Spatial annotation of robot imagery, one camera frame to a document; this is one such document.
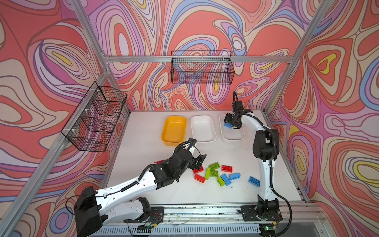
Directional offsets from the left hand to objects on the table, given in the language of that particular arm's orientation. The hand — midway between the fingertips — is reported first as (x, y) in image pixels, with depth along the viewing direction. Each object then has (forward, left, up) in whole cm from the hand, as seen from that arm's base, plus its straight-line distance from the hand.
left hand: (197, 150), depth 74 cm
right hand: (+31, -26, -16) cm, 43 cm away
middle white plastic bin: (+29, -6, -19) cm, 35 cm away
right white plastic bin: (+24, -24, -19) cm, 39 cm away
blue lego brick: (+31, -24, -17) cm, 43 cm away
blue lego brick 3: (-9, -17, -19) cm, 27 cm away
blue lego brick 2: (-10, -33, -18) cm, 39 cm away
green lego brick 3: (-5, -6, -18) cm, 20 cm away
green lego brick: (0, -11, -19) cm, 22 cm away
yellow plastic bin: (+29, +16, -21) cm, 39 cm away
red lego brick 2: (-8, -2, -19) cm, 21 cm away
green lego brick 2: (-5, -11, -19) cm, 23 cm away
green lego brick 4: (-9, -14, -18) cm, 25 cm away
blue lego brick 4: (-7, -22, -18) cm, 29 cm away
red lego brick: (-1, -20, -20) cm, 28 cm away
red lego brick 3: (-3, 0, -20) cm, 20 cm away
